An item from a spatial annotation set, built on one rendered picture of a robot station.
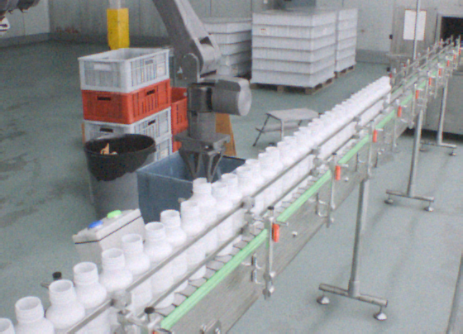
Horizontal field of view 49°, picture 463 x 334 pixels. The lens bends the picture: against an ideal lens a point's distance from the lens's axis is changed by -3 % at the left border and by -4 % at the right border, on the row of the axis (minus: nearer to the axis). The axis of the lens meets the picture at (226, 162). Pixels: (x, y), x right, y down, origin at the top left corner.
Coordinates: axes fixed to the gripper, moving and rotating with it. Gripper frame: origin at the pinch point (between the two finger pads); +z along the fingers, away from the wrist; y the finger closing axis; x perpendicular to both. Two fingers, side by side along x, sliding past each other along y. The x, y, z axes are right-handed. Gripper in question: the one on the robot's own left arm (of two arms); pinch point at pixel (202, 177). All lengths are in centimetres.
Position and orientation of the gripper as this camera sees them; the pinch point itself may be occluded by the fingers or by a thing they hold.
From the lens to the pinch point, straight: 109.9
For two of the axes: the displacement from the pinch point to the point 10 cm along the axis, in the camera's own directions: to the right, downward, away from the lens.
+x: -4.9, 2.9, -8.2
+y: -8.7, -1.6, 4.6
